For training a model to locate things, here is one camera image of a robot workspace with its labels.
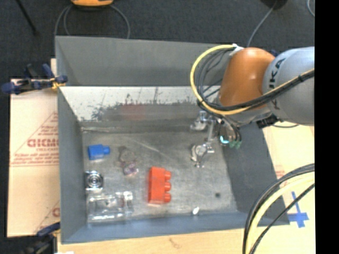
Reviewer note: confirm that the brown cardboard board red print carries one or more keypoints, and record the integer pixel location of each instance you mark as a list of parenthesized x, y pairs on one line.
[(31, 168)]

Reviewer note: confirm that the blue toy brick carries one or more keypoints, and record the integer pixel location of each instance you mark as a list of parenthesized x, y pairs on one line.
[(97, 151)]

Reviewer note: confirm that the clear purple-tinted glass piece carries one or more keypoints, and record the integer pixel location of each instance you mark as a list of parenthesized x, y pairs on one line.
[(128, 161)]

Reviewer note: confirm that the red toy brick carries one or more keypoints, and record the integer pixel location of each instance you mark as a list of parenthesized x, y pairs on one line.
[(158, 185)]

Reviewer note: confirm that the grey metal bin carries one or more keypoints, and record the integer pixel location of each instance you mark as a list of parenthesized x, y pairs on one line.
[(159, 141)]

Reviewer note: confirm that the clear plastic bottle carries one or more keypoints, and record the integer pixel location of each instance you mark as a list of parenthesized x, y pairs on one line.
[(108, 206)]

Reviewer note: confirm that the small white piece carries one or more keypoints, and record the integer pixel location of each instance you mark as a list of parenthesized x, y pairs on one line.
[(195, 211)]

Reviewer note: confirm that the shiny round metal part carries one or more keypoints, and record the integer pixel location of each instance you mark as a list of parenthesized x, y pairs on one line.
[(94, 180)]

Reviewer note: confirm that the black cylinder on white bracket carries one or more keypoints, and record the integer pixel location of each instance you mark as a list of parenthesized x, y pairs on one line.
[(267, 121)]

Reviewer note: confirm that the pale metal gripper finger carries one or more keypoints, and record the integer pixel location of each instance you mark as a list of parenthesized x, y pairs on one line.
[(199, 152), (199, 122)]

